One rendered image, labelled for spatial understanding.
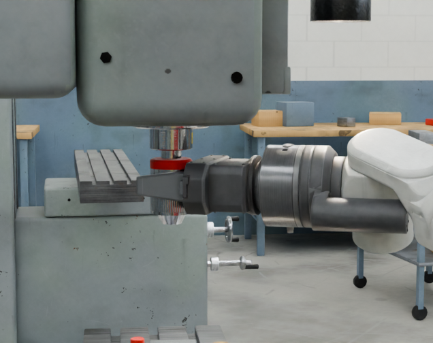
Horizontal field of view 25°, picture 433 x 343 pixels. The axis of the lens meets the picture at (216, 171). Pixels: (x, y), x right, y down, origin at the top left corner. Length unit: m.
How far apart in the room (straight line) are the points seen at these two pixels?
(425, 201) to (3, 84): 0.42
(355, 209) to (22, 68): 0.35
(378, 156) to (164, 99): 0.22
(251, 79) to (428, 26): 7.00
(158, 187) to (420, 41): 6.94
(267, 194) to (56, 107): 6.60
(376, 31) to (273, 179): 6.86
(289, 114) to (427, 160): 6.19
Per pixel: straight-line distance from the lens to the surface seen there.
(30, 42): 0.97
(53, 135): 7.61
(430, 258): 5.45
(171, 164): 1.07
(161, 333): 1.66
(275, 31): 1.08
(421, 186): 0.97
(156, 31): 0.99
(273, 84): 1.08
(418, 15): 7.96
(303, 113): 7.22
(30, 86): 0.98
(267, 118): 7.19
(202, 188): 1.03
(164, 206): 1.08
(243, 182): 1.03
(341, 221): 1.00
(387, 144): 1.01
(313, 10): 1.19
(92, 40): 0.99
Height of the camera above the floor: 1.38
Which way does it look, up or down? 7 degrees down
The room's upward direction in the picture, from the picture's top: straight up
